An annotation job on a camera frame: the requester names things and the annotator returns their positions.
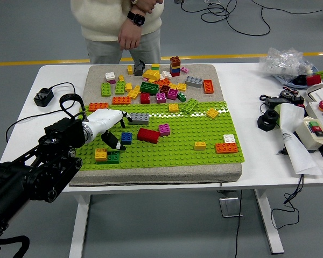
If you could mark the small white button box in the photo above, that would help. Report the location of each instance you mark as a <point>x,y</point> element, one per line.
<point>305,134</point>

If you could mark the blue stacked brick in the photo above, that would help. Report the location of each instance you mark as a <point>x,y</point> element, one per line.
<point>175,70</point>

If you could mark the black power brick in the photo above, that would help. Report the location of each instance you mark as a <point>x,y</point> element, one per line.
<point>277,101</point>

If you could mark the white table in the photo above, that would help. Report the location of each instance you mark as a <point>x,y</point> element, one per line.
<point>245,107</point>

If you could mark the dark grey angled piece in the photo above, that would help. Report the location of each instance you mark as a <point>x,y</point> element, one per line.
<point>138,69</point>

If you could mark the lime and yellow brick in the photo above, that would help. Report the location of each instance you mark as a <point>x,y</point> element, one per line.
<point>155,67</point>

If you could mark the yellow two-by-two brick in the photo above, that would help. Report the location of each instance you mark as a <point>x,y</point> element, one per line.
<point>200,146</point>
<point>212,113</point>
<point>100,154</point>
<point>174,108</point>
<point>181,87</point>

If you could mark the white flat device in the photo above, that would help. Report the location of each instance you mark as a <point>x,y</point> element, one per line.
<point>321,94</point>

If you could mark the lime green two-by-four brick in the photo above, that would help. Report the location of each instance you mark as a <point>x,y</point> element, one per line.
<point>105,89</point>
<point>190,106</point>
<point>120,87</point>

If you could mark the dark green two-by-four brick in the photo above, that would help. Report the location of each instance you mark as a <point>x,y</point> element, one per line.
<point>149,88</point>
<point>114,158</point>

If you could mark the small dark green brick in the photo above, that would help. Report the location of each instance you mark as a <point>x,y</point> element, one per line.
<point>181,97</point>

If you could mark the lime green sheet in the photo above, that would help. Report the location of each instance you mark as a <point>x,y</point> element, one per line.
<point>277,115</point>

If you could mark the brown two-by-two brick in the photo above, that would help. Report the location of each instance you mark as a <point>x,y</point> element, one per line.
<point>175,61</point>

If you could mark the black round part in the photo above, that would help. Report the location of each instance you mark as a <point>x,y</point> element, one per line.
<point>286,94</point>

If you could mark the white paper bag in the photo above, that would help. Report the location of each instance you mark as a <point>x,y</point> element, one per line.
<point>296,150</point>

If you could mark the small black module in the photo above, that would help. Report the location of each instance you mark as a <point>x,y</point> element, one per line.
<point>298,100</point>

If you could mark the black power adapter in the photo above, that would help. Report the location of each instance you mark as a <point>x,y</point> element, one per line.
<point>43,97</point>

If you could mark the grey two-by-four brick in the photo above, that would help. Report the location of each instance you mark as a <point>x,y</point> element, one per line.
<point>194,81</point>
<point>140,118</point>

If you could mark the black wristwatch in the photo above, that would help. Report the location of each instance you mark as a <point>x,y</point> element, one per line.
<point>137,18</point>

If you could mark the orange two-by-four brick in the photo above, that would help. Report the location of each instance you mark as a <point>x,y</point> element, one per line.
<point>99,107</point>
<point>121,100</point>
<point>227,148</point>
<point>208,86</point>

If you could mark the dark brown brick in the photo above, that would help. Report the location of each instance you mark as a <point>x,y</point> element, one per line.
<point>165,89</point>

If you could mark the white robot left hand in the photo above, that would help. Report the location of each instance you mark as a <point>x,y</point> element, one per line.
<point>105,118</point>

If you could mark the person's right hand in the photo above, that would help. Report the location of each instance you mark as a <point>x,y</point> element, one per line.
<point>147,4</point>

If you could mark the person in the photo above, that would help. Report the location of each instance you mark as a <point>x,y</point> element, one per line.
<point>99,21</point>

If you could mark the red stacked brick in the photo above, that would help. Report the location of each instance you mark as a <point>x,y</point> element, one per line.
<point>175,74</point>

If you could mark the white two-by-two brick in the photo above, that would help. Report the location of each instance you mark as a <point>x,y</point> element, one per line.
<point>229,138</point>
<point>110,75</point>

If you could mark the small white part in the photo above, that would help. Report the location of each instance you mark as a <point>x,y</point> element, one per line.
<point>309,70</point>

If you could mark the pink flat brick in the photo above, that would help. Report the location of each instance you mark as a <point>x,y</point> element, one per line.
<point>185,70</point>

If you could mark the green studded baseplate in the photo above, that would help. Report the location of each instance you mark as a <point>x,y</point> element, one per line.
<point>164,153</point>

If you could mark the white control box with buttons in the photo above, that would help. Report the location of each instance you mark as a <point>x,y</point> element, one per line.
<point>316,114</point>

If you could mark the magenta two-by-two brick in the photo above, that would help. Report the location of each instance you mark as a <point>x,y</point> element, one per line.
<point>172,94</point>
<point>161,98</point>

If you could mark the yellow curved brick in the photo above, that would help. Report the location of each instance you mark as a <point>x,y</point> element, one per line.
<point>151,74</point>

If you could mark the large black nut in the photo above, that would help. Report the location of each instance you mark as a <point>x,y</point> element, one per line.
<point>262,125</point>

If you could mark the silver metal foot plate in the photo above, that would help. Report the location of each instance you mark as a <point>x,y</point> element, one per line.
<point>221,207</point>

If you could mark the grey-brown cushion mat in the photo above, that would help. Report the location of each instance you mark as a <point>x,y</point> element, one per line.
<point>150,177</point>

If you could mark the black plastic part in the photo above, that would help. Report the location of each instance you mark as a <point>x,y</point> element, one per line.
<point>300,80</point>

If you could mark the clear crumpled plastic bag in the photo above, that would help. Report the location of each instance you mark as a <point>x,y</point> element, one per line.
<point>282,63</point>

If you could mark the yellow flat two-by-two brick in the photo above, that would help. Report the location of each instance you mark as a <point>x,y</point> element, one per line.
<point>200,146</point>

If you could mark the small yellow brick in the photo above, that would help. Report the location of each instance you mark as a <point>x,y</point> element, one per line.
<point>128,87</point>
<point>130,70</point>
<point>121,78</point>
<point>173,86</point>

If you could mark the blue two-by-two brick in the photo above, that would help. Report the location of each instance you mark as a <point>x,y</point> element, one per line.
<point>127,137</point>

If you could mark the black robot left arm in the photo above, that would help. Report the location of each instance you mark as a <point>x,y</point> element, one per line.
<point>48,150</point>

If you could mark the pink two-by-two brick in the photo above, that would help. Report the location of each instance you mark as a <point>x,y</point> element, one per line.
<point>164,130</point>

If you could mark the blue bowl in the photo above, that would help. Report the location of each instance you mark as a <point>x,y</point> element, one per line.
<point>285,82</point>

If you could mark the red two-by-four brick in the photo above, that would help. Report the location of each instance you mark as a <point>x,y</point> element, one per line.
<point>148,135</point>

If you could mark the red two-by-two brick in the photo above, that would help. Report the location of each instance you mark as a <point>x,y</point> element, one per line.
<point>145,99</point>

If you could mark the yellow two-by-four brick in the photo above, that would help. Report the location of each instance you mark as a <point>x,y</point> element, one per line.
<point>134,93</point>

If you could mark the person's left hand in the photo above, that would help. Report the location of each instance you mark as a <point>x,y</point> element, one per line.
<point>129,35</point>

